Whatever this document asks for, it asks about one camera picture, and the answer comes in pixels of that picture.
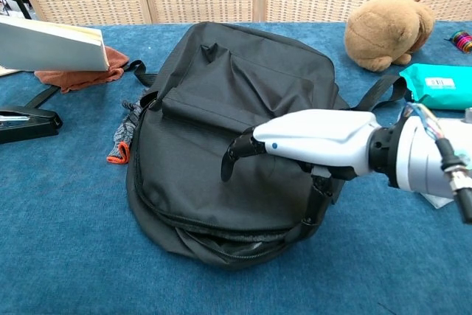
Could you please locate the teal wet wipes pack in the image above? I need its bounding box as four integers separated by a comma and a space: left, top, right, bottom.
399, 63, 472, 111

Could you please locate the black stapler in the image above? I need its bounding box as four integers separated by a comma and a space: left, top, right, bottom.
0, 105, 64, 145

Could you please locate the brown plush toy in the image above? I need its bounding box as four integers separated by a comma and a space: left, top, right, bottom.
344, 0, 437, 72

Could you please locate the rust brown towel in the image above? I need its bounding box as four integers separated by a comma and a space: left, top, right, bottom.
34, 45, 131, 94

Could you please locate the white spiral notebook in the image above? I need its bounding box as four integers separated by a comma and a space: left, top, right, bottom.
0, 15, 111, 72

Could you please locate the black cable with metal connector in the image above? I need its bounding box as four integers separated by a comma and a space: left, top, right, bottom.
403, 103, 472, 224

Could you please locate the clear wrapped tissue pack bundle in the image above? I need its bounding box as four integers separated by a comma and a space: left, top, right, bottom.
423, 192, 455, 210

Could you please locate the black fabric backpack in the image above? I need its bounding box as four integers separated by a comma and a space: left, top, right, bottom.
24, 21, 409, 270

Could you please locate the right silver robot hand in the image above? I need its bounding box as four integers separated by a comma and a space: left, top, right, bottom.
220, 108, 383, 227

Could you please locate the blue plush tablecloth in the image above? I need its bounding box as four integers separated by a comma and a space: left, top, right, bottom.
0, 21, 472, 315

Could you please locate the grey orange small cloth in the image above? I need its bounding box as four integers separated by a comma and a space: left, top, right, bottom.
106, 89, 148, 165

